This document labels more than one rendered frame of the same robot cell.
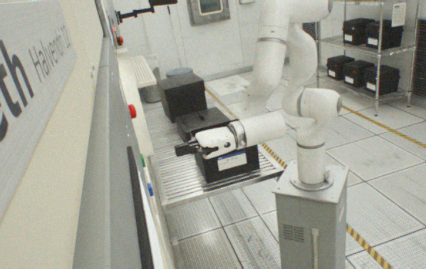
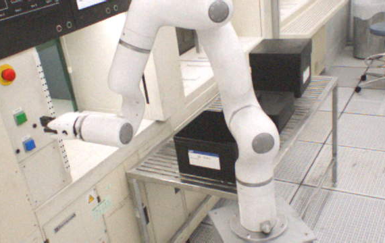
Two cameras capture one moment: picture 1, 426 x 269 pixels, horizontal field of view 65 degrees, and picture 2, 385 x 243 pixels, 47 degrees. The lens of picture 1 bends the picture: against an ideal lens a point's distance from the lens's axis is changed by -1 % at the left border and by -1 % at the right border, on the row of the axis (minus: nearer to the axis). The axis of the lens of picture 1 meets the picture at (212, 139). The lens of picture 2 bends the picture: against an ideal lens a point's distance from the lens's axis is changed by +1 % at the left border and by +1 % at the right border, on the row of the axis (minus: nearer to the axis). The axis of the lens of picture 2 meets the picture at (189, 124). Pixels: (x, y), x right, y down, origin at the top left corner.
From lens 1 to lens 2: 117 cm
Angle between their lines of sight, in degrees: 41
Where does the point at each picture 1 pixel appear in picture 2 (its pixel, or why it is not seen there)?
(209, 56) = not seen: outside the picture
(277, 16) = (130, 17)
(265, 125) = (98, 128)
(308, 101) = (234, 123)
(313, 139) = (241, 173)
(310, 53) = (220, 65)
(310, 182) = (242, 225)
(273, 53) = (119, 57)
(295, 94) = (229, 109)
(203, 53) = not seen: outside the picture
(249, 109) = (124, 108)
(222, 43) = not seen: outside the picture
